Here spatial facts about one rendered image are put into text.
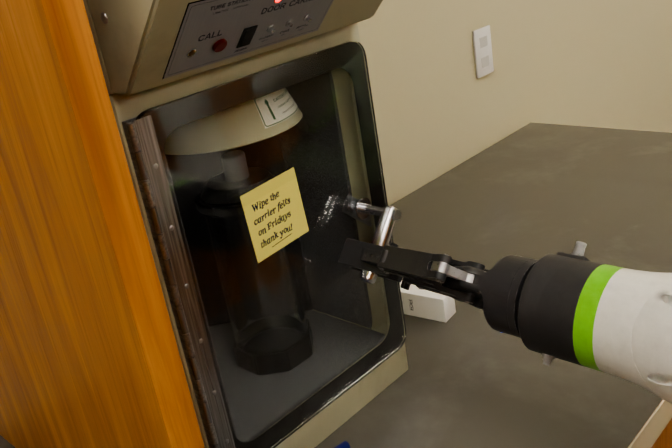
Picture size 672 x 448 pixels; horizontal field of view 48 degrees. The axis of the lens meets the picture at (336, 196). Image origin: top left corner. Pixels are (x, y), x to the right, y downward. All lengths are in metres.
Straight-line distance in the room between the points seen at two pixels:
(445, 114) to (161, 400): 1.24
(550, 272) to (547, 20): 1.50
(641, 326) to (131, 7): 0.46
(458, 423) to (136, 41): 0.58
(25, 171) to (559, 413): 0.64
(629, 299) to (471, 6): 1.26
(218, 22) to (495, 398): 0.58
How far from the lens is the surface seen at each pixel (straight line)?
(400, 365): 1.02
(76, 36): 0.56
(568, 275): 0.68
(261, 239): 0.77
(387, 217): 0.84
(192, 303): 0.74
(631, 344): 0.65
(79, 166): 0.58
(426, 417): 0.96
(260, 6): 0.67
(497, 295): 0.71
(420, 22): 1.67
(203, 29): 0.64
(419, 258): 0.74
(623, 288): 0.66
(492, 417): 0.95
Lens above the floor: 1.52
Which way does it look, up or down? 20 degrees down
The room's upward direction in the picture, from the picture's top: 10 degrees counter-clockwise
